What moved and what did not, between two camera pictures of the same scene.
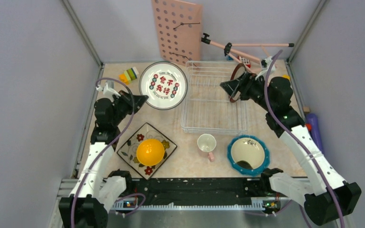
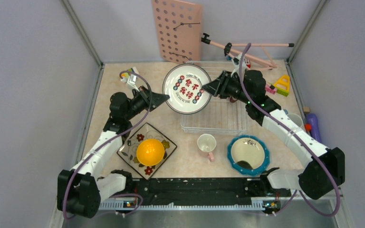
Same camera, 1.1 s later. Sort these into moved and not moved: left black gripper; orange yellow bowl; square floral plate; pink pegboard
Moved: left black gripper
Not moved: orange yellow bowl; square floral plate; pink pegboard
